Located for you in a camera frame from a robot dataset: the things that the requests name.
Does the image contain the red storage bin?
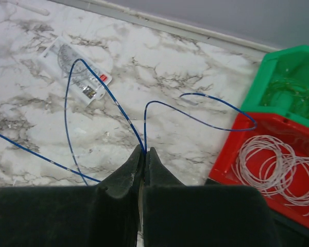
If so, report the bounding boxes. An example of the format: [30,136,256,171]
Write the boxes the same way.
[209,113,309,229]

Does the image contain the white packaged ruler set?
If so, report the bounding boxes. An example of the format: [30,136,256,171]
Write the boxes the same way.
[38,37,112,107]

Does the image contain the black storage bin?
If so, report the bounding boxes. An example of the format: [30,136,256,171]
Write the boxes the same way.
[201,179,309,246]

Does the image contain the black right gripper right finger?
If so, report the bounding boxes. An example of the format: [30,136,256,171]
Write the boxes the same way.
[143,148,280,246]

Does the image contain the white cable bundle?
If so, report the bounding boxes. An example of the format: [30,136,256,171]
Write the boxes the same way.
[231,135,309,217]

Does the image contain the green storage bin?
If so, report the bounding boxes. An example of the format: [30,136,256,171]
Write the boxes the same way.
[242,45,309,128]

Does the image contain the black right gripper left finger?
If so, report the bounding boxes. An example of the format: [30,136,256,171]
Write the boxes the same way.
[0,146,144,246]

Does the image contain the thin blue cable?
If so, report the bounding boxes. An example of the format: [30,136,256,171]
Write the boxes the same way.
[0,58,258,186]

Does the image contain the green cable bundle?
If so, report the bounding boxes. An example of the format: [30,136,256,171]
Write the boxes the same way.
[261,77,309,120]

